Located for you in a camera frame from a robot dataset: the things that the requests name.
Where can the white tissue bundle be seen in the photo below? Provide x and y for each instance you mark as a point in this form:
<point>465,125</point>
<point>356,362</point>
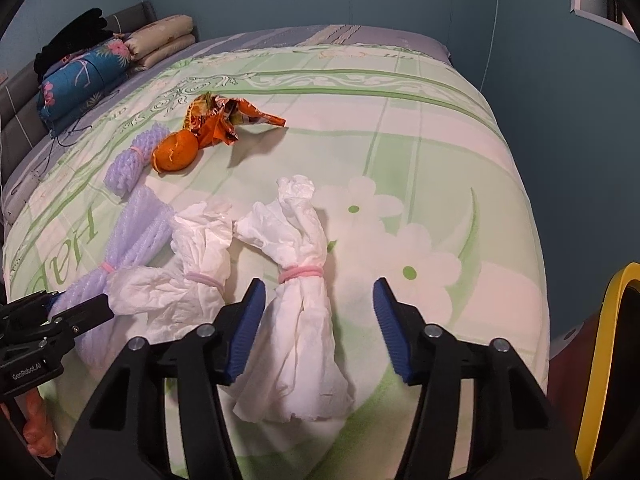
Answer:
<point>291,372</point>
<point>178,299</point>

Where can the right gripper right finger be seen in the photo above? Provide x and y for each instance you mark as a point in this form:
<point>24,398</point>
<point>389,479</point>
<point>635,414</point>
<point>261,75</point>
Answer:
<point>516,433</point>

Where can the orange mandarin peel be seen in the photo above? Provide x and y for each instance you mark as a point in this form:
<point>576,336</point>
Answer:
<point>177,151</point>

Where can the black clothing pile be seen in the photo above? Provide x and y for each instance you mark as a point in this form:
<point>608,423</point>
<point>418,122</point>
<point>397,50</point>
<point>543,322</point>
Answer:
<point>84,32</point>

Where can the grey padded headboard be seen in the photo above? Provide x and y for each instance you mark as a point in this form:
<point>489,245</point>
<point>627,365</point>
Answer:
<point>21,127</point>

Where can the green floral quilt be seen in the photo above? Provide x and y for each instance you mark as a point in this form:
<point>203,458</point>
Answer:
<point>390,165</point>

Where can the person left hand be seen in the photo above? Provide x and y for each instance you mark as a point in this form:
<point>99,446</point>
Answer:
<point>38,431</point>

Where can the orange snack wrapper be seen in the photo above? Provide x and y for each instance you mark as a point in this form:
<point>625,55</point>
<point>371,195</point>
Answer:
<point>213,119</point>

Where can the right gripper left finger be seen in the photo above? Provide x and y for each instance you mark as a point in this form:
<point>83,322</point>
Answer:
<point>121,433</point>

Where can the short purple foam net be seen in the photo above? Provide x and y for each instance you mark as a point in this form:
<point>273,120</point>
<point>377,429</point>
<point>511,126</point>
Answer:
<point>123,174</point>

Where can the beige folded blanket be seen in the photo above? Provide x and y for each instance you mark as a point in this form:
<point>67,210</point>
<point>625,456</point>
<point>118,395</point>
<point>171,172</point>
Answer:
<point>153,43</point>

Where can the window with dark frame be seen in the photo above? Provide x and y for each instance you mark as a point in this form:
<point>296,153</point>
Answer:
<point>606,13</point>

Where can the yellow rimmed trash bin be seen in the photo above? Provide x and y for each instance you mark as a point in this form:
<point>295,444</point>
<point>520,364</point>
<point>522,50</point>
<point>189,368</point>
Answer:
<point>593,382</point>

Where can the blue floral folded blanket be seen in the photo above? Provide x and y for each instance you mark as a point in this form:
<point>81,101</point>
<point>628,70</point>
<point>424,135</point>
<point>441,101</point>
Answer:
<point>72,88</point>

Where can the long purple foam net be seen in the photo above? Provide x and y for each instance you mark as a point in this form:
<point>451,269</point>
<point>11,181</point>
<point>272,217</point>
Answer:
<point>141,231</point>

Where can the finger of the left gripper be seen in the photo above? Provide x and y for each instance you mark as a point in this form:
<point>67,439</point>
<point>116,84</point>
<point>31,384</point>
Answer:
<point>52,299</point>

